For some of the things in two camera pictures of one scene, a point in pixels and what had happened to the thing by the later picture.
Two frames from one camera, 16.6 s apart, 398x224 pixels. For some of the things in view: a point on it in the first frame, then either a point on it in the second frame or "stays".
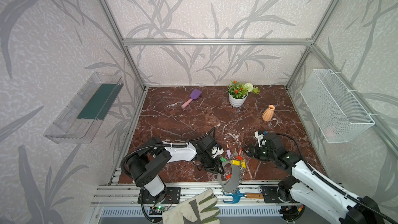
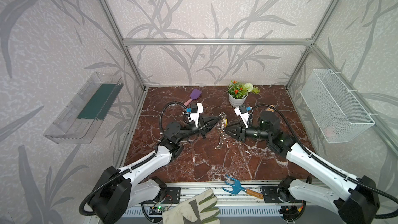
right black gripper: x=254 y=151 -> x=242 y=132
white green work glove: x=199 y=208 stays
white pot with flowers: x=238 y=93 stays
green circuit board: x=157 y=210 stays
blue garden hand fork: x=238 y=194 -> x=237 y=187
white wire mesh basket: x=340 y=113 stays
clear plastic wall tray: x=80 y=119 stays
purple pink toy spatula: x=195 y=94 stays
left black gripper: x=210 y=162 -> x=202 y=126
